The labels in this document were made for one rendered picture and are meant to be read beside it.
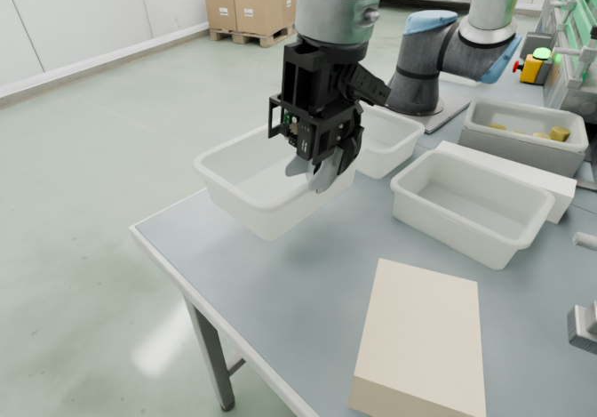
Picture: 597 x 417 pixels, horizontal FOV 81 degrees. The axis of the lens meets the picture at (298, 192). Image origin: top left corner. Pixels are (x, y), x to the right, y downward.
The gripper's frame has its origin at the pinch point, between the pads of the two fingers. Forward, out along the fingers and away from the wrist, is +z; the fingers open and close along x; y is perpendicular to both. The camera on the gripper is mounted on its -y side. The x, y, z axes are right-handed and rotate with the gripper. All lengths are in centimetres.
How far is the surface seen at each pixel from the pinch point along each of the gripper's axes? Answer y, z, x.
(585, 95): -65, -1, 22
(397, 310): 6.6, 4.3, 17.6
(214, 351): 12, 57, -14
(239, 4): -250, 82, -306
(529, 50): -129, 10, -1
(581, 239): -0.8, -10.2, 27.1
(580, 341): -0.3, -0.1, 32.8
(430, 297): 2.4, 4.1, 19.6
